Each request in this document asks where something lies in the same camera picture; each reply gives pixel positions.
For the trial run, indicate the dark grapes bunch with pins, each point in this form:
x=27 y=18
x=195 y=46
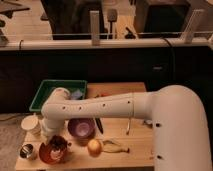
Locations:
x=59 y=143

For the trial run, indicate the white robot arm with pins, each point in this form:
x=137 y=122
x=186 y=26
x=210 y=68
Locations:
x=181 y=136

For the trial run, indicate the purple bowl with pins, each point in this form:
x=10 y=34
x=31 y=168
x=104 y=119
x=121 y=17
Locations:
x=81 y=127

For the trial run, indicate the red bowl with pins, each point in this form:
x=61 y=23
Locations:
x=50 y=156

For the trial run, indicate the orange chili pepper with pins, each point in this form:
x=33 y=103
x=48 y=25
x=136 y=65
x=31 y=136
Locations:
x=104 y=95

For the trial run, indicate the blue sponge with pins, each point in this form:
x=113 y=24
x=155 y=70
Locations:
x=76 y=95

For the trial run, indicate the metal fork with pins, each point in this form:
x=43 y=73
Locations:
x=128 y=126

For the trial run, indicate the green plastic tray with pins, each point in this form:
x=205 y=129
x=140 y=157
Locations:
x=47 y=86

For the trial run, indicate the orange fruit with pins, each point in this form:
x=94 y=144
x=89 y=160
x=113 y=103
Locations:
x=94 y=147

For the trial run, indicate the white paper cup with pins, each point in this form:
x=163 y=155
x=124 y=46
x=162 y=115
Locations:
x=31 y=124

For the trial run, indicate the black handled can opener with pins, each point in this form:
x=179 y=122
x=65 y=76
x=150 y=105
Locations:
x=99 y=125

